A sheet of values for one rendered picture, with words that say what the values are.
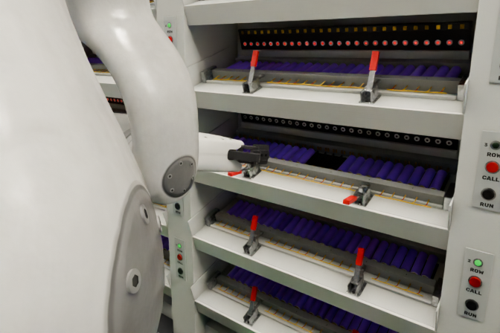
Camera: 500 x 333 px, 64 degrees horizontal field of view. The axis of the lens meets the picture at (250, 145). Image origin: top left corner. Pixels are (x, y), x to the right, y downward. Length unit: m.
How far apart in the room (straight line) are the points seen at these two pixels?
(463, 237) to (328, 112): 0.31
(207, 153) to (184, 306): 0.76
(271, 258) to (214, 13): 0.57
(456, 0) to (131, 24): 0.48
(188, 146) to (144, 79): 0.08
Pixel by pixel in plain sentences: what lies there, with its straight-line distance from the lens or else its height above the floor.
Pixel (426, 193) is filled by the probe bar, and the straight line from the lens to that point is 0.79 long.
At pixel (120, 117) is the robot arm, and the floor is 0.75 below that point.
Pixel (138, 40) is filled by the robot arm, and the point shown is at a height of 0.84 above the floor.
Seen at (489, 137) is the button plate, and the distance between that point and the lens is 0.70.
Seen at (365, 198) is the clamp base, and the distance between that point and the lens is 0.79.
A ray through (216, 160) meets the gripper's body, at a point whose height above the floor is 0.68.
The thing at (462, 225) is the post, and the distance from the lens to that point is 0.74.
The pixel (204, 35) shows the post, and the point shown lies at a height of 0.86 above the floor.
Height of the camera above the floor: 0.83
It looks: 14 degrees down
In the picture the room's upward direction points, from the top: straight up
